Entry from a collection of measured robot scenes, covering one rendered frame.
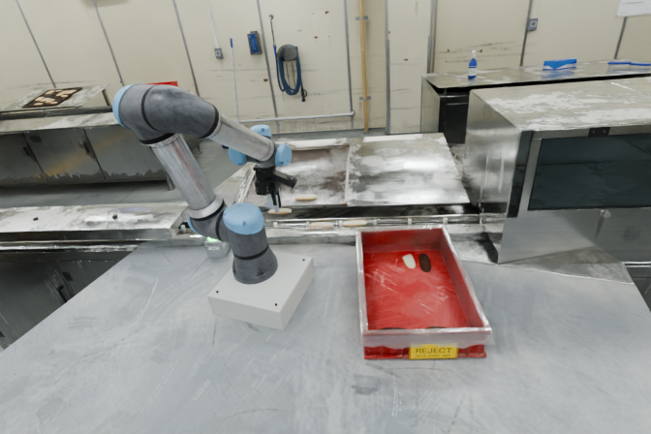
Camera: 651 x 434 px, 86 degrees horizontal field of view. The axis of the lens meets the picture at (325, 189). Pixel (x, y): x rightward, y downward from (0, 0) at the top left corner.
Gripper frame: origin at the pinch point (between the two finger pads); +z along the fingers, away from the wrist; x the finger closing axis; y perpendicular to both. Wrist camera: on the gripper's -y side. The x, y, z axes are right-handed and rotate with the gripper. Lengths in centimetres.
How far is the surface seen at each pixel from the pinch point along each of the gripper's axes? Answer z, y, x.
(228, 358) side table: 12, 3, 62
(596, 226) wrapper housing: -4, -108, 23
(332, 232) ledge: 7.5, -22.3, 7.1
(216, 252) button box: 9.0, 23.1, 17.3
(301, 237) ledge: 8.2, -10.0, 9.7
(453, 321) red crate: 11, -60, 48
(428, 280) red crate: 11, -56, 31
